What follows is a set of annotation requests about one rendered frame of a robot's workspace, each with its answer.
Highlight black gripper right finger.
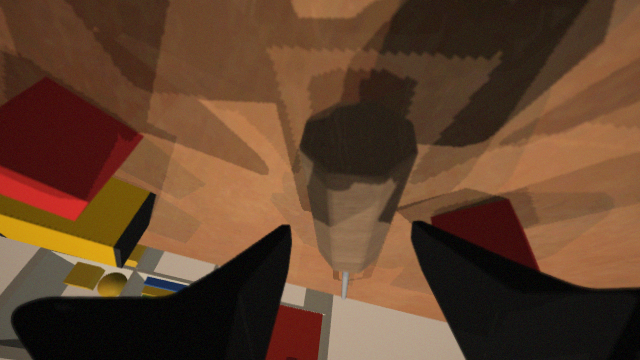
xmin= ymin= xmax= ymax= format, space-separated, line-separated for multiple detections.
xmin=411 ymin=221 xmax=640 ymax=360

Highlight yellow box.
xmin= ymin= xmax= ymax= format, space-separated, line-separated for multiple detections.
xmin=0 ymin=177 xmax=157 ymax=269

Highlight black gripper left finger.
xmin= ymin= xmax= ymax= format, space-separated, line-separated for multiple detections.
xmin=11 ymin=224 xmax=292 ymax=360

